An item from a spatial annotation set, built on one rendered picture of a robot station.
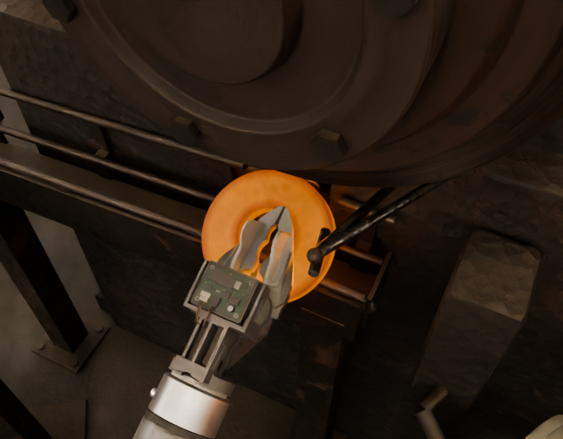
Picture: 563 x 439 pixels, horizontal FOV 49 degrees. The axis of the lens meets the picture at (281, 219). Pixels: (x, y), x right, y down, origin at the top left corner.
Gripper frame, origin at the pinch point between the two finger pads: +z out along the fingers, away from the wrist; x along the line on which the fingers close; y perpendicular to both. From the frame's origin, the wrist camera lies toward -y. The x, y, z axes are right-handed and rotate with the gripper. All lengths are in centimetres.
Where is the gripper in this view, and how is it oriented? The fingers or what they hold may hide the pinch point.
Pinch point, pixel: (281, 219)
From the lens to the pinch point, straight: 70.8
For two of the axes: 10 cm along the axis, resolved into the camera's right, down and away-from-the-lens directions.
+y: -1.6, -3.3, -9.3
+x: -9.0, -3.4, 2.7
